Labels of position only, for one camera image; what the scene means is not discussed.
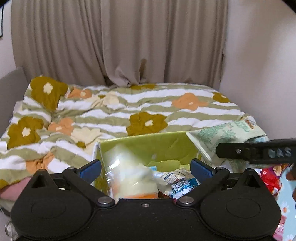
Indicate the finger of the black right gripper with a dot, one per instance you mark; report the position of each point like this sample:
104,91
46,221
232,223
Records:
232,150

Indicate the blue white snack bag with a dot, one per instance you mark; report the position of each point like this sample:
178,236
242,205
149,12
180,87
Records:
175,184

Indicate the red snack bag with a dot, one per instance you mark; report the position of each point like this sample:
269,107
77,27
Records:
271,177

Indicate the person's right hand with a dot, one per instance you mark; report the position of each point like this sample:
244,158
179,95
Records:
291,178

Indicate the framed wall picture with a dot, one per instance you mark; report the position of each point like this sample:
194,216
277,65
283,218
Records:
1,20

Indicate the light blue floral sheet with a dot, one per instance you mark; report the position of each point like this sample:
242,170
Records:
286,228

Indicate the beige curtain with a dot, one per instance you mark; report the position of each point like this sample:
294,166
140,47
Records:
120,42

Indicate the green floral striped duvet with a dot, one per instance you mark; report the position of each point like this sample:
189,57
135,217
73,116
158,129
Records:
58,124

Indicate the grey bed headboard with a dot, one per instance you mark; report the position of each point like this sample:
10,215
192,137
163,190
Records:
13,87

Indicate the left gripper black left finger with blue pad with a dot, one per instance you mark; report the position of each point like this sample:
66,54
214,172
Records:
81,180

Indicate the green cardboard storage box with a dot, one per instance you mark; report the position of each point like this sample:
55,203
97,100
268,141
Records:
163,152

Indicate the cream orange snack bag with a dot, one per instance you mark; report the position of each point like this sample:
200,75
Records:
127,177

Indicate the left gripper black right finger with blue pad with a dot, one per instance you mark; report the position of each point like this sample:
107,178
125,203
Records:
209,178

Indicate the pale green snack bag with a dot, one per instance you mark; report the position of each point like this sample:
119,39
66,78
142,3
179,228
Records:
206,140

